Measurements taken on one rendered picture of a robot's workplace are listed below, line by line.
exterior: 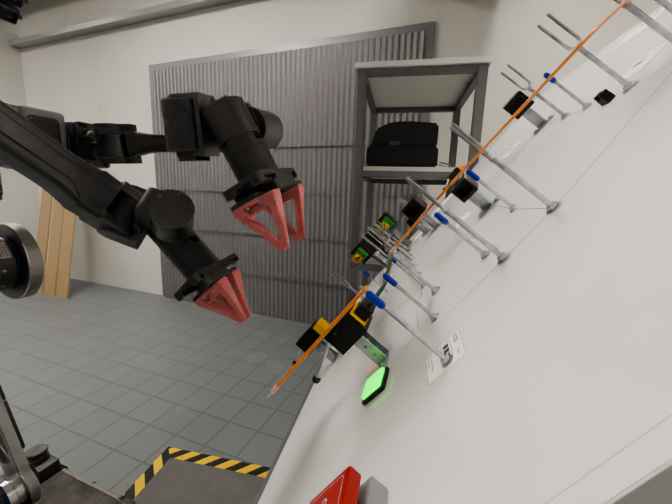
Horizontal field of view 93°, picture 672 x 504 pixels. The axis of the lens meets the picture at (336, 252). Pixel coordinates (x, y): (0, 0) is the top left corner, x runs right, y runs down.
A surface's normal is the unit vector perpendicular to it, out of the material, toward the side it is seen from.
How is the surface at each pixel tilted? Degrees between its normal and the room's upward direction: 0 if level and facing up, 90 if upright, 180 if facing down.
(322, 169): 90
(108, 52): 90
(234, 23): 90
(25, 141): 86
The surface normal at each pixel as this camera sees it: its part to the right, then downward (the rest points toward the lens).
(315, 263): -0.36, 0.15
